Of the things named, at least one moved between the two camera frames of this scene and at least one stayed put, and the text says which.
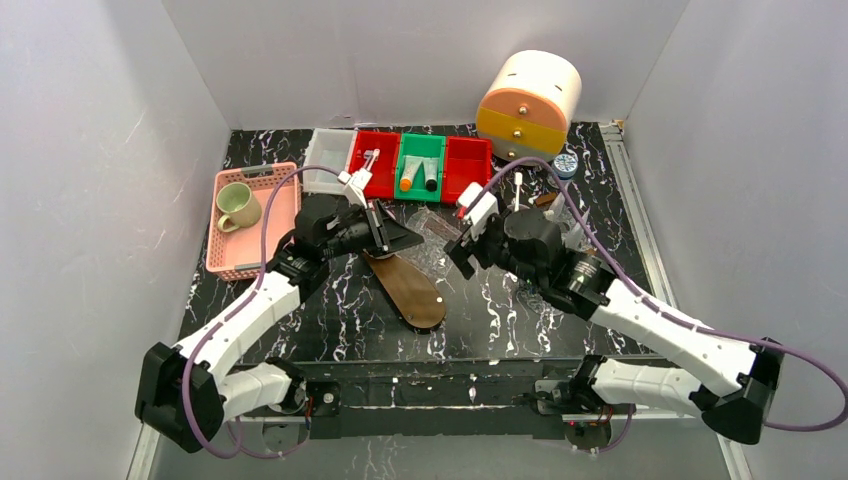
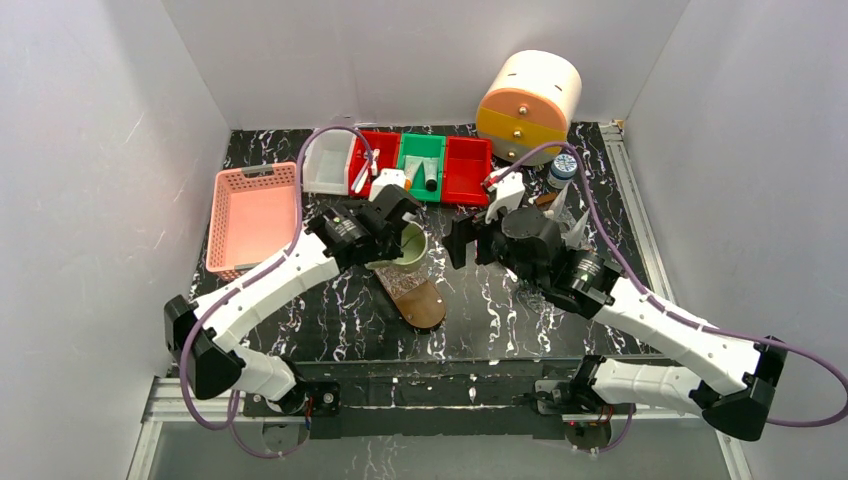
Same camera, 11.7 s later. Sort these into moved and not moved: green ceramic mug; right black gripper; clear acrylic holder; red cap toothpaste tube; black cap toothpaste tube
Moved: clear acrylic holder; green ceramic mug
Not moved: black cap toothpaste tube; right black gripper; red cap toothpaste tube
